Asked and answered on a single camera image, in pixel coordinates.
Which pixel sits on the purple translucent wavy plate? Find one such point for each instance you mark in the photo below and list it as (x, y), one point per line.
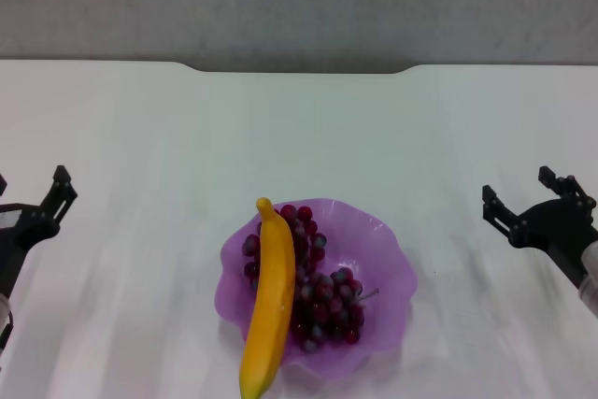
(374, 259)

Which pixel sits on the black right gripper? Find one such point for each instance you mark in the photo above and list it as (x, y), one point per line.
(556, 226)

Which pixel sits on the yellow banana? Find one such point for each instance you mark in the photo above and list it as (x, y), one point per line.
(273, 287)

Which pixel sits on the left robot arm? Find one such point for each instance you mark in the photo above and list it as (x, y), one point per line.
(4, 319)

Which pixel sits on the dark red grape bunch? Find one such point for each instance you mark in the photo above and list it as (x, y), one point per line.
(327, 310)

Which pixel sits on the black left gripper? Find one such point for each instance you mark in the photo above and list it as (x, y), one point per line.
(21, 235)

